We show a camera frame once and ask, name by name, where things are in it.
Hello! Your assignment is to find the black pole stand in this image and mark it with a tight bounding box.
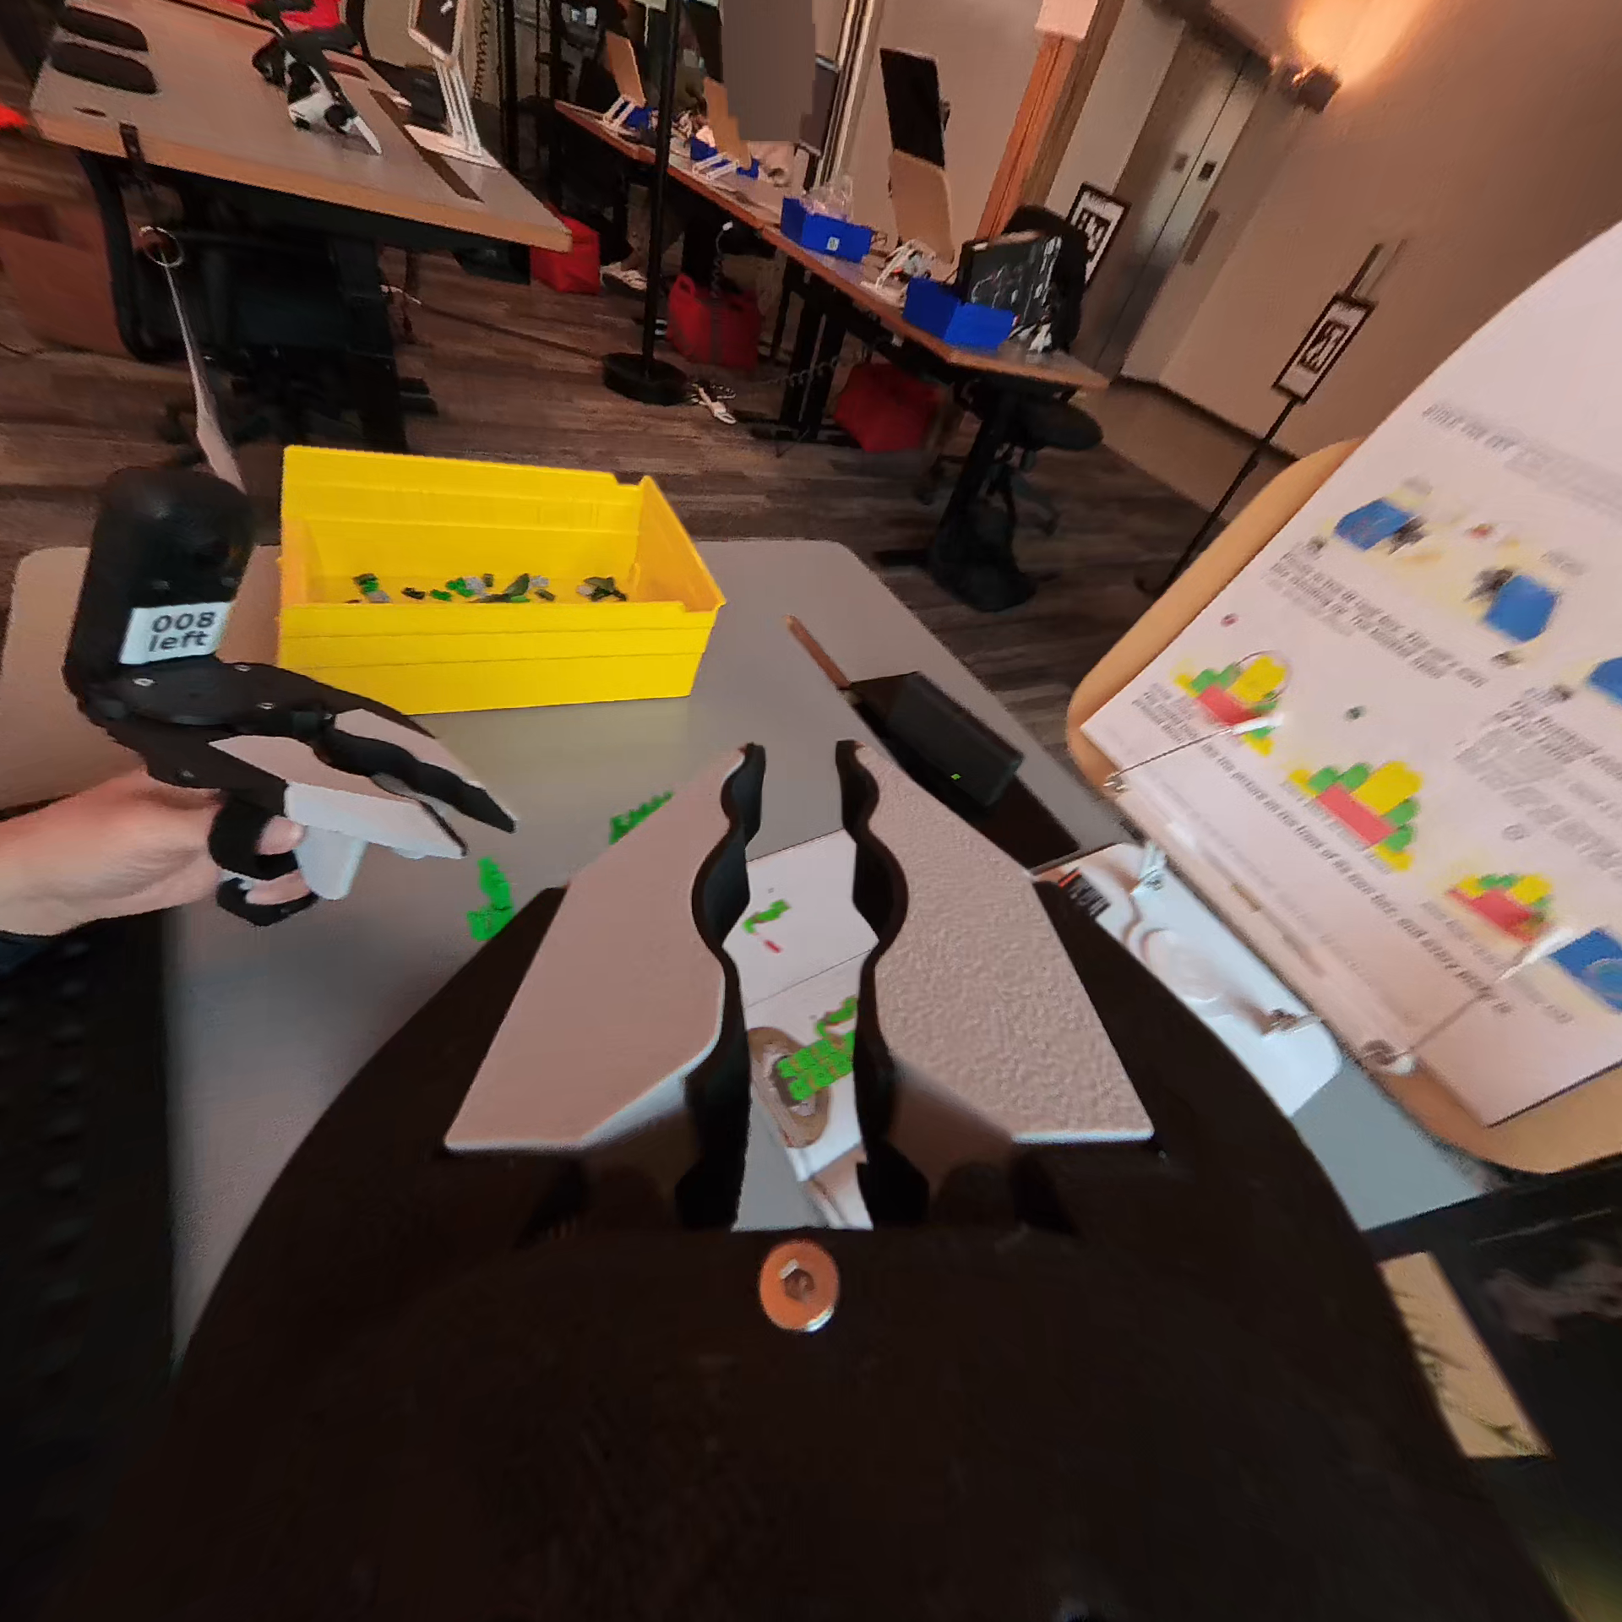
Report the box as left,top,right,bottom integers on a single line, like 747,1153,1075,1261
600,0,691,407

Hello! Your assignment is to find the long wooden desk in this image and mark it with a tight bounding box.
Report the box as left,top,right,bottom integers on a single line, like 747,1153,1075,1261
554,98,1114,446

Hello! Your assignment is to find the pile of lego pieces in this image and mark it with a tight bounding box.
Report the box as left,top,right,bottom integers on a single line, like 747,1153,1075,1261
347,569,631,608

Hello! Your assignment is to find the yellow plastic bin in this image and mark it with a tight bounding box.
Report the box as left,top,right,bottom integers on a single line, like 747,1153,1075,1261
276,444,726,716

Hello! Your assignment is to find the black office chair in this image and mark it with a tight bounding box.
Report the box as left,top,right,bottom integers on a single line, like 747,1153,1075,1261
930,203,1106,612

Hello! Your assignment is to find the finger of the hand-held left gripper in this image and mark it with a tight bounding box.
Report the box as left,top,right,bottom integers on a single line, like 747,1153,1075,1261
310,707,519,836
208,736,471,863

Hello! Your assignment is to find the white wooden document stand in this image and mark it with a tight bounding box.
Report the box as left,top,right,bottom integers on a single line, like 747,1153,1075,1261
1033,436,1622,1174

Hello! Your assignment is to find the white tablet stand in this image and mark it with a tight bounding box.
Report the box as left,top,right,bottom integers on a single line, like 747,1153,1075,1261
403,0,502,170

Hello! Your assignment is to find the wooden background desk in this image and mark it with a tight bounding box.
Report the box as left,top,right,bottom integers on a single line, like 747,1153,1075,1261
27,0,575,452

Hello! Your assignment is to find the black white spare gripper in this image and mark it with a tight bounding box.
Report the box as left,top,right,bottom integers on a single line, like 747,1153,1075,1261
251,23,384,156

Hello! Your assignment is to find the white hanging tag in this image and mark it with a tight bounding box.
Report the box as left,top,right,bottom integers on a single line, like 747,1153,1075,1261
139,226,245,494

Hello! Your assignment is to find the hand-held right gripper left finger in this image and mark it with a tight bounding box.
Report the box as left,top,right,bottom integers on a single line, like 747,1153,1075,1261
444,743,768,1230

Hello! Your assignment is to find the black box on desk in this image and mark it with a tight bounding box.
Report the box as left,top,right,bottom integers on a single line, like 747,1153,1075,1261
951,232,1067,353

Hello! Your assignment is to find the person's left hand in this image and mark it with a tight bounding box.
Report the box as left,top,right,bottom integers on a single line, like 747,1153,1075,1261
0,770,314,940

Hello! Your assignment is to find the framed wall tag sign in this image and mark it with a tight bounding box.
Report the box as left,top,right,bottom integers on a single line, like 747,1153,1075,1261
1067,181,1131,286

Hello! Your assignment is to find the printed instruction sheet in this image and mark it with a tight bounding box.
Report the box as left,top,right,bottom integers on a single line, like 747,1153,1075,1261
1083,222,1622,1128

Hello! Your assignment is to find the lego instruction booklet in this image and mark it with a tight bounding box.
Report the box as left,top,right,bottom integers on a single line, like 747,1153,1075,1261
731,830,894,1228

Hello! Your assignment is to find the red bag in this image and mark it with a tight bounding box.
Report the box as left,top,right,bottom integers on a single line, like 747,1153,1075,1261
668,272,762,369
834,361,940,452
529,216,602,295

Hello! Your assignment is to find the black perforated chair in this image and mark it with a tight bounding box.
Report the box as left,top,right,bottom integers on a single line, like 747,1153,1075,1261
0,911,179,1622

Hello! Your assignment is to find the green lego bamboo model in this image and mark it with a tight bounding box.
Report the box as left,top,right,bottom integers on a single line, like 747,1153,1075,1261
465,788,675,946

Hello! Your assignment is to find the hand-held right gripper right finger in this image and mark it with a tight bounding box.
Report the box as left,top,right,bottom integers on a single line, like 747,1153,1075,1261
834,741,1154,1228

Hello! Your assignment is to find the black charger box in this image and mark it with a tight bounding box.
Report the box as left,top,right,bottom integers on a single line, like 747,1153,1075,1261
845,672,1025,811

